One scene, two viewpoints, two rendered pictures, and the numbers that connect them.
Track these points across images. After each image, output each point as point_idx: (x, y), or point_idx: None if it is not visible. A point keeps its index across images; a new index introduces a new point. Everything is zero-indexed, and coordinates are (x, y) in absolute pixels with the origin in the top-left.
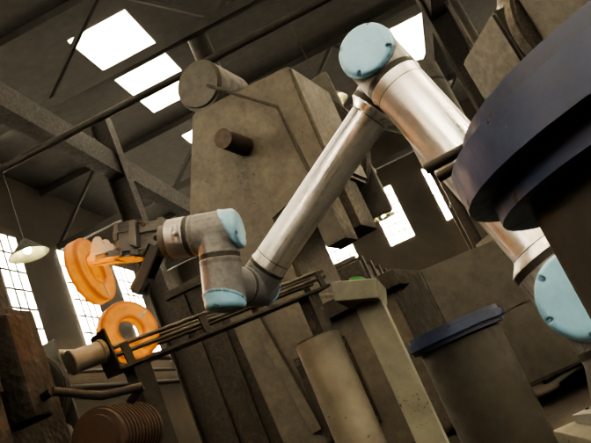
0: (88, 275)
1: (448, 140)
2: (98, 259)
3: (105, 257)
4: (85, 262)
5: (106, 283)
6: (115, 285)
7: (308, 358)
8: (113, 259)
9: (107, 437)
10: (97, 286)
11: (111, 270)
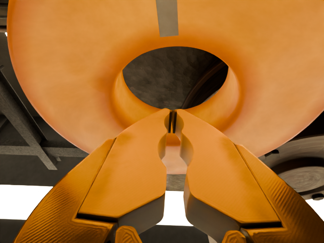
0: (305, 69)
1: None
2: (257, 159)
3: (303, 200)
4: (251, 121)
5: (121, 39)
6: (7, 38)
7: None
8: (224, 203)
9: None
10: (274, 6)
11: (40, 110)
